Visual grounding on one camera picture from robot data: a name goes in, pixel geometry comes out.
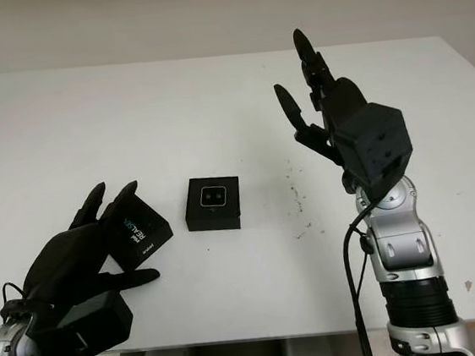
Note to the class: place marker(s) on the black RealSense box lid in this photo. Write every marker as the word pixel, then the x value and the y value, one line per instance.
pixel 149 229

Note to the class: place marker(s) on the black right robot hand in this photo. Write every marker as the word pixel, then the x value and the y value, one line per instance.
pixel 344 99

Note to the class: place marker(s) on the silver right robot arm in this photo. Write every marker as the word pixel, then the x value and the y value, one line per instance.
pixel 402 245

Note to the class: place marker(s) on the black box base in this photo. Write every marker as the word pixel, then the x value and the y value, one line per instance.
pixel 195 224

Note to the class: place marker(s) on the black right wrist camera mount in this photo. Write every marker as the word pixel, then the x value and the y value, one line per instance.
pixel 378 142

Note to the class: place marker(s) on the small silver depth camera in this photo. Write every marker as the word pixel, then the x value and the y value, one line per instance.
pixel 213 196

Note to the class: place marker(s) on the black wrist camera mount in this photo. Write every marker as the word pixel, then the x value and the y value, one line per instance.
pixel 95 324
pixel 378 142

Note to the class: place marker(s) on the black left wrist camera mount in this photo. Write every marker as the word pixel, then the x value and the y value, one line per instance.
pixel 95 324

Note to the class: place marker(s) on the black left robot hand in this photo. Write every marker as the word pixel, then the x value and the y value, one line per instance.
pixel 68 264

